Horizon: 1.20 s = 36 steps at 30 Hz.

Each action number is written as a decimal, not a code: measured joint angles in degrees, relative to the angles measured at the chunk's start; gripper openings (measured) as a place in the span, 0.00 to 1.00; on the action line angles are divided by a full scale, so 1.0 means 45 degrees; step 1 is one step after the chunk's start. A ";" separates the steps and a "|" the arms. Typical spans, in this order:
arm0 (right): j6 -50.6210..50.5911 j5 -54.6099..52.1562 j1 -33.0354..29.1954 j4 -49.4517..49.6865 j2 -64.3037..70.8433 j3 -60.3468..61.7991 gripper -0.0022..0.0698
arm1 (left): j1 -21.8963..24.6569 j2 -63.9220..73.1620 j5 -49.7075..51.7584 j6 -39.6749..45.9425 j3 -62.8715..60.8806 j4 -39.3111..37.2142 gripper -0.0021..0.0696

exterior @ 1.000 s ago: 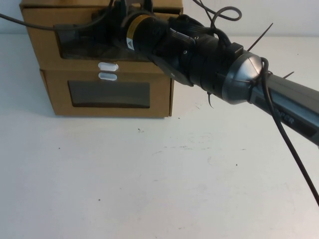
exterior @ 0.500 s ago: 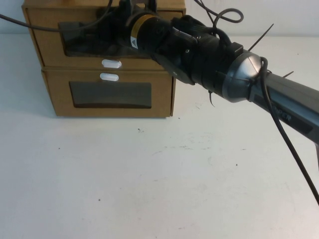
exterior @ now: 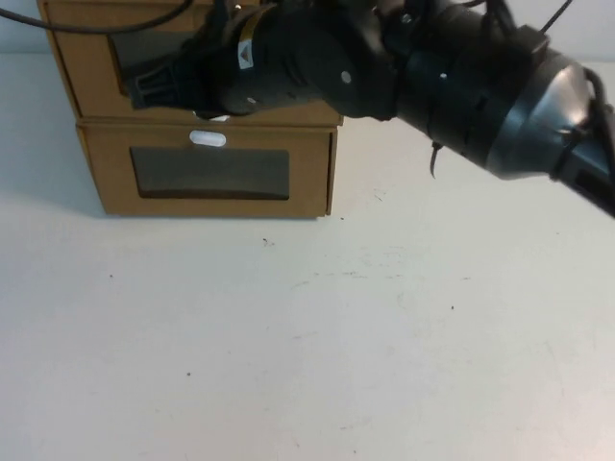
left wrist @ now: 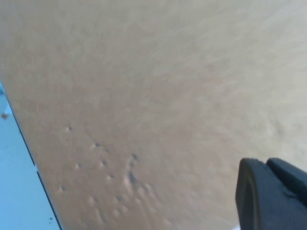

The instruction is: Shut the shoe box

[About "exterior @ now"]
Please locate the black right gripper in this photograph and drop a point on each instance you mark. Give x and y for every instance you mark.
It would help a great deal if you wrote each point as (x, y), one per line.
(298, 62)

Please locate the brown cardboard drawer with window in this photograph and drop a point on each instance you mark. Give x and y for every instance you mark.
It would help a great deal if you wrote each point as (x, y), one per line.
(86, 67)
(307, 182)

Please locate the brown cardboard shoe box shell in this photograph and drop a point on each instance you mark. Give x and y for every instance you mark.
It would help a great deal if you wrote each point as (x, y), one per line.
(48, 48)

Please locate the lower cardboard drawer with window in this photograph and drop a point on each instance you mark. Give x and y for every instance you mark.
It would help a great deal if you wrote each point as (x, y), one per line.
(337, 168)

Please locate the black zip tie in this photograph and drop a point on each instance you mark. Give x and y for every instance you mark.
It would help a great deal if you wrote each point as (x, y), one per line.
(435, 158)

